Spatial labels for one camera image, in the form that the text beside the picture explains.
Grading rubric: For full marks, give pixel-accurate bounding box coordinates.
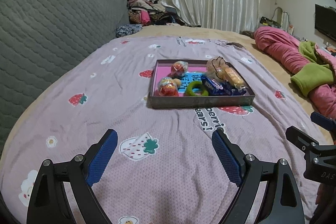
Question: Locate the walnut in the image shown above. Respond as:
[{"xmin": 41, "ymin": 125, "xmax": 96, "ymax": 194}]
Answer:
[{"xmin": 173, "ymin": 79, "xmax": 182, "ymax": 88}]

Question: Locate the pink and blue book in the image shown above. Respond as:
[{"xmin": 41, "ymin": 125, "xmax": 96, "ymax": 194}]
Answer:
[{"xmin": 154, "ymin": 65, "xmax": 211, "ymax": 97}]

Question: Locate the green fleece blanket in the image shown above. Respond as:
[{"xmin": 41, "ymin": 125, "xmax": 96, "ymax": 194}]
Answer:
[{"xmin": 291, "ymin": 41, "xmax": 335, "ymax": 97}]

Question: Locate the pile of clothes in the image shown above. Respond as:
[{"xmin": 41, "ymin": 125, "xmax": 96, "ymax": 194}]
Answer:
[{"xmin": 127, "ymin": 0, "xmax": 201, "ymax": 27}]

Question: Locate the blue-red toy egg capsule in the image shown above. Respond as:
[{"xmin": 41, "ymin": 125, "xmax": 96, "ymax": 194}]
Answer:
[{"xmin": 170, "ymin": 60, "xmax": 189, "ymax": 78}]

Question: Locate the blue cookie packet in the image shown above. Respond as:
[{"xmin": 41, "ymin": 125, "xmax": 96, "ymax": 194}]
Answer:
[{"xmin": 201, "ymin": 75, "xmax": 225, "ymax": 96}]

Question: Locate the beige sheer hair scrunchie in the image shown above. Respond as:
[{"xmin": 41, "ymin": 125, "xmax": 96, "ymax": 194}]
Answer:
[{"xmin": 206, "ymin": 56, "xmax": 229, "ymax": 83}]

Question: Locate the blue wafer packet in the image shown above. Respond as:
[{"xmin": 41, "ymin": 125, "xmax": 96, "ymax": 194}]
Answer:
[{"xmin": 221, "ymin": 81, "xmax": 247, "ymax": 96}]

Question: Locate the red toy egg capsule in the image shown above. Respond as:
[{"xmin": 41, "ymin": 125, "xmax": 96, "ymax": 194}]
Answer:
[{"xmin": 158, "ymin": 77, "xmax": 178, "ymax": 97}]

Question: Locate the yellow packaged cake snack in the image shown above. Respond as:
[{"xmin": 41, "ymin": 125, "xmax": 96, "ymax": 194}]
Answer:
[{"xmin": 223, "ymin": 67, "xmax": 245, "ymax": 89}]

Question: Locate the person's right hand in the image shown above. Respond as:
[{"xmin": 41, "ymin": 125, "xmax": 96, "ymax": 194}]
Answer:
[{"xmin": 310, "ymin": 184, "xmax": 336, "ymax": 224}]

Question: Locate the blue patterned cloth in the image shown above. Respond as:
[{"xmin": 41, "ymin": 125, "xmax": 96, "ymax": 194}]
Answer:
[{"xmin": 116, "ymin": 24, "xmax": 142, "ymax": 38}]

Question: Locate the black television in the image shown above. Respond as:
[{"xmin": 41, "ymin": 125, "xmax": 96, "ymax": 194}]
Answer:
[{"xmin": 314, "ymin": 4, "xmax": 336, "ymax": 41}]

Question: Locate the pink quilt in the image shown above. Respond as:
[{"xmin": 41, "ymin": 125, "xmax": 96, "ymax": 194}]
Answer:
[{"xmin": 254, "ymin": 26, "xmax": 335, "ymax": 119}]

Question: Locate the green fuzzy hair scrunchie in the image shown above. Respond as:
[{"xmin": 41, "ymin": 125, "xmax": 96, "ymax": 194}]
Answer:
[{"xmin": 185, "ymin": 81, "xmax": 209, "ymax": 97}]

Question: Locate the grey quilted headboard cover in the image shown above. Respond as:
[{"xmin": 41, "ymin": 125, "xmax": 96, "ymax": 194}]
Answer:
[{"xmin": 1, "ymin": 0, "xmax": 129, "ymax": 144}]

